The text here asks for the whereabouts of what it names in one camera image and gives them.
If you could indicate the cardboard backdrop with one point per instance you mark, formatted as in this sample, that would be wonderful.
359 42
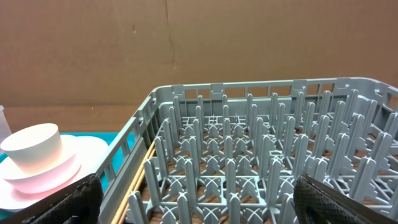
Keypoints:
116 52

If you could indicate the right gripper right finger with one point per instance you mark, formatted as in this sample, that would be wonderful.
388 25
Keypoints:
314 202

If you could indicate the grey dishwasher rack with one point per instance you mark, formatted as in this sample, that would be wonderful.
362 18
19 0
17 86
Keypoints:
235 150

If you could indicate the wooden chopsticks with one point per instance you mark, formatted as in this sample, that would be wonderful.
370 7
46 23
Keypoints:
122 209

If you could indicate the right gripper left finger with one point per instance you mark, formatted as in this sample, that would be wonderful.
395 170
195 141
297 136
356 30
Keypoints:
77 203

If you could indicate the large pink plate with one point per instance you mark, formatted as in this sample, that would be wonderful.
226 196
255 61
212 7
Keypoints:
89 150

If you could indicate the teal plastic tray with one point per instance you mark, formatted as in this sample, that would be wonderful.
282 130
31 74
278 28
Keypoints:
115 157

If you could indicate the cream paper cup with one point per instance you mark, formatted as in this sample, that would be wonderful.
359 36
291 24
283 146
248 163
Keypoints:
34 149

